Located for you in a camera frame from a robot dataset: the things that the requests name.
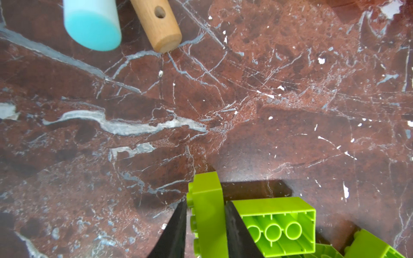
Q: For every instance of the green brick small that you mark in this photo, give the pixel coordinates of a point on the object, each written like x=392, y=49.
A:
x=207, y=221

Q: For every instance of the green brick wide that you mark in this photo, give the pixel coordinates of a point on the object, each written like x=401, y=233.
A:
x=280, y=226

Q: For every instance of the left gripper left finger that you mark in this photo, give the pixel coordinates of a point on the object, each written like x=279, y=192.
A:
x=172, y=241

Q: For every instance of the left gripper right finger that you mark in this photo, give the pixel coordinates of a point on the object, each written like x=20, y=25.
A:
x=240, y=242

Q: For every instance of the green brick toothed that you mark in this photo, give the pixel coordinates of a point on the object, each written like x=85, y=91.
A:
x=324, y=251

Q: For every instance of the light blue garden trowel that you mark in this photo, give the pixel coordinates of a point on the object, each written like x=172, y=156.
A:
x=93, y=24

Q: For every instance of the green brick diagonal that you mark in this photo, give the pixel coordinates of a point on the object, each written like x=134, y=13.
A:
x=367, y=245

